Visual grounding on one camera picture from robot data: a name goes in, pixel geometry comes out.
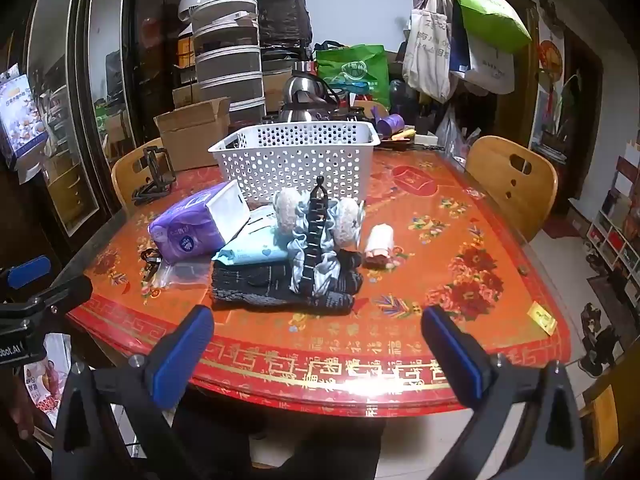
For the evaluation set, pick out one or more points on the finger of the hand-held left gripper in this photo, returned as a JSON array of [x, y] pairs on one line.
[[30, 270], [65, 292]]

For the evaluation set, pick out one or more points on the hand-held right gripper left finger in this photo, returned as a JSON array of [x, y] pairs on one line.
[[182, 360]]

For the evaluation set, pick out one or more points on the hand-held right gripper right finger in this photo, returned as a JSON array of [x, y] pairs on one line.
[[457, 357]]

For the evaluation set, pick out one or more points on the purple tissue pack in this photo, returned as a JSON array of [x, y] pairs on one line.
[[185, 235]]

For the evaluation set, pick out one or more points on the white towel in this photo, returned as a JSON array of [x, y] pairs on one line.
[[380, 242]]

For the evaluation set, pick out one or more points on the white printed paper sheet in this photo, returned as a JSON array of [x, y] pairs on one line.
[[227, 207]]

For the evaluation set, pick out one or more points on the white perforated plastic basket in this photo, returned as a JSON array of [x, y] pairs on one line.
[[300, 165]]

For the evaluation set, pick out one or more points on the printed snack packet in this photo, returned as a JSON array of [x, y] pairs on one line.
[[47, 375]]

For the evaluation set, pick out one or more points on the clear zip bag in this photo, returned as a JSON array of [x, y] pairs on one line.
[[182, 275]]

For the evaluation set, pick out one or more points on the yellow sticker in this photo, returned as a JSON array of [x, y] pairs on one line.
[[542, 317]]

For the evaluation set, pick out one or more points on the black knitted gloves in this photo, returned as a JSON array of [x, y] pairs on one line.
[[260, 285]]

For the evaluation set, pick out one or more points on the light blue wet wipes pack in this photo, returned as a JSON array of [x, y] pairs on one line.
[[252, 252]]

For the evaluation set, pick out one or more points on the wooden chair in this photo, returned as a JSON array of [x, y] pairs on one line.
[[515, 185], [127, 170]]

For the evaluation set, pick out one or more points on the blue printed box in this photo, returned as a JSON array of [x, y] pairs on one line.
[[20, 115]]

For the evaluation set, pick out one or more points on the blue-grey fabric scrunchie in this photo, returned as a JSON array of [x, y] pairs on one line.
[[327, 262]]

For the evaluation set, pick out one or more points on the dark cabinet with mirror doors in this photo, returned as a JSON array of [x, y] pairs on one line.
[[65, 110]]

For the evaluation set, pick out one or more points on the wooden chair back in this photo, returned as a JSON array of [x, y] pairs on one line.
[[515, 185]]

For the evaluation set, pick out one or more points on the black hair claw clip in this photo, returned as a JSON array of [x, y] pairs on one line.
[[316, 230]]

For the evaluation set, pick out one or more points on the open cardboard box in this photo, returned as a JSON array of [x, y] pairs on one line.
[[192, 132]]

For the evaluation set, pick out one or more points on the shelf with boxes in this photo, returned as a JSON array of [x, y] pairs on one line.
[[617, 230]]

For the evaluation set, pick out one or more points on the clear plastic bag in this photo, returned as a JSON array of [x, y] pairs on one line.
[[450, 135]]

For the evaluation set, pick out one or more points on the yellow small object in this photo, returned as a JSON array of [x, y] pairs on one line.
[[405, 134]]

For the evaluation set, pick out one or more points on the small cardboard box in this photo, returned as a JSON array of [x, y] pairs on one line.
[[185, 94]]

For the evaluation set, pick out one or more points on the purple cup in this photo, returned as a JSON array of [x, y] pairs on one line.
[[390, 124]]

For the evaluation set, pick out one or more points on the stacked grey storage containers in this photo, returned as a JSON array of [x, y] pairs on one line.
[[230, 70]]

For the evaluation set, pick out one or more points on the closed cardboard box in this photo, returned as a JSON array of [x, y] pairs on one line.
[[275, 87]]

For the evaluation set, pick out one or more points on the white and blue hanging bag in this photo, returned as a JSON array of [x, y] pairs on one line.
[[492, 67]]

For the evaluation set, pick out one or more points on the rear steel kettle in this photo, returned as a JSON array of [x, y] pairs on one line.
[[295, 82]]

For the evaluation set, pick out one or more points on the green shopping bag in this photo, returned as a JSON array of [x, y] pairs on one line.
[[355, 75]]

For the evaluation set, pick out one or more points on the beige canvas tote bag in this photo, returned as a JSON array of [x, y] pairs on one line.
[[430, 55]]

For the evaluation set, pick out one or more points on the bright green hanging bag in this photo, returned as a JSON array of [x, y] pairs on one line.
[[487, 10]]

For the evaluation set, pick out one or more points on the black plastic-wrapped bundle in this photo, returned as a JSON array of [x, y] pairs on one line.
[[280, 15]]

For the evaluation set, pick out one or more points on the red round wall ornament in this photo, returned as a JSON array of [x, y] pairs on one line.
[[550, 55]]

